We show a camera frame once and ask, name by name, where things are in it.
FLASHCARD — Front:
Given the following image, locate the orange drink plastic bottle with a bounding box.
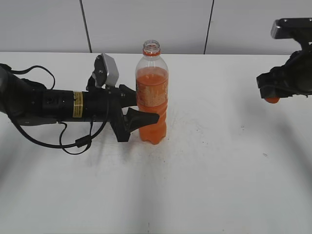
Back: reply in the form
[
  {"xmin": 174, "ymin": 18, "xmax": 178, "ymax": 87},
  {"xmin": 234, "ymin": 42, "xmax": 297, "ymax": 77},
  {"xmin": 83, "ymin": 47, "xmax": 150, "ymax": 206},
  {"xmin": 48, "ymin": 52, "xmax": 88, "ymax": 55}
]
[{"xmin": 135, "ymin": 40, "xmax": 169, "ymax": 144}]

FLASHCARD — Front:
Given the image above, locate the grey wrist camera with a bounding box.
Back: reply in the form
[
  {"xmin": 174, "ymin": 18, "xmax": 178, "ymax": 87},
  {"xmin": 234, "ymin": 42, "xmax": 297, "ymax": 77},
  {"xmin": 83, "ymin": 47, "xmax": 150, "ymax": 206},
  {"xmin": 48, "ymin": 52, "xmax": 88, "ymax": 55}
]
[
  {"xmin": 92, "ymin": 53, "xmax": 119, "ymax": 88},
  {"xmin": 271, "ymin": 17, "xmax": 312, "ymax": 42}
]

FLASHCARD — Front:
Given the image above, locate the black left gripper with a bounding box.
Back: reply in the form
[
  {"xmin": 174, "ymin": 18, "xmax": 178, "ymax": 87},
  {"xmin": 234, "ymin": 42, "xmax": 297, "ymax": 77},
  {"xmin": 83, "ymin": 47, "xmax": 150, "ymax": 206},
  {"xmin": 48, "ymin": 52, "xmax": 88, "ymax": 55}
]
[{"xmin": 83, "ymin": 84, "xmax": 160, "ymax": 142}]

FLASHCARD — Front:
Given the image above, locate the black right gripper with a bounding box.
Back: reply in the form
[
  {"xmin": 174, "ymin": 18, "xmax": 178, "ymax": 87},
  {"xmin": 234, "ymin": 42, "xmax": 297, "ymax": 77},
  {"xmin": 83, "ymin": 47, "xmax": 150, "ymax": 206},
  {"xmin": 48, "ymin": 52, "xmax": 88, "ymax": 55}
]
[{"xmin": 256, "ymin": 39, "xmax": 312, "ymax": 99}]

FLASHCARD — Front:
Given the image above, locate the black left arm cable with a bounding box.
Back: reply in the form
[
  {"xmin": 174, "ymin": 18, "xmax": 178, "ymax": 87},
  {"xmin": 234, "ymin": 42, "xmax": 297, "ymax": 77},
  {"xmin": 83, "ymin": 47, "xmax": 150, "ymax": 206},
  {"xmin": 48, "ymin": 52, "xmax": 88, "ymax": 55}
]
[{"xmin": 9, "ymin": 64, "xmax": 109, "ymax": 155}]

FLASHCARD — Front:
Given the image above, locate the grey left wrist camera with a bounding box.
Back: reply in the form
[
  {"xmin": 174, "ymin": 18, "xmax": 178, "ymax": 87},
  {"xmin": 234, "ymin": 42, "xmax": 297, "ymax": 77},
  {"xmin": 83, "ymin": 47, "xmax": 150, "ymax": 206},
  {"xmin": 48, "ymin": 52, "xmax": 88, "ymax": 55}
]
[{"xmin": 92, "ymin": 53, "xmax": 119, "ymax": 88}]

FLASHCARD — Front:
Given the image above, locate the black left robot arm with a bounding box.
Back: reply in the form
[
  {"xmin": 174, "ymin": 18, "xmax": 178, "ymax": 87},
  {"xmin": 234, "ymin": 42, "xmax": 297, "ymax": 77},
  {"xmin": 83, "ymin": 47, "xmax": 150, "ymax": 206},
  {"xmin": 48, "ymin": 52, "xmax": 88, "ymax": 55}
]
[{"xmin": 0, "ymin": 64, "xmax": 159, "ymax": 142}]

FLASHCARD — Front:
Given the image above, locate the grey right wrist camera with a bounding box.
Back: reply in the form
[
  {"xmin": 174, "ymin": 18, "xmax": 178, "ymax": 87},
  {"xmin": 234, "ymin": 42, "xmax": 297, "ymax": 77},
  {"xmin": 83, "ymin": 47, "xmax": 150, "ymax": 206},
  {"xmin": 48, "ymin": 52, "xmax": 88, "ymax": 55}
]
[{"xmin": 271, "ymin": 17, "xmax": 312, "ymax": 42}]

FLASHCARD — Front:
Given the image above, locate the orange bottle cap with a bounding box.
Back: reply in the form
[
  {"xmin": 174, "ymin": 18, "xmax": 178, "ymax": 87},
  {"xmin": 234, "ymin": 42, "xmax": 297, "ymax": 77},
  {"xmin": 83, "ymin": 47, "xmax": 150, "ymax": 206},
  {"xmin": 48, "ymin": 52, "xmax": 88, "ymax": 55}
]
[{"xmin": 265, "ymin": 97, "xmax": 280, "ymax": 104}]

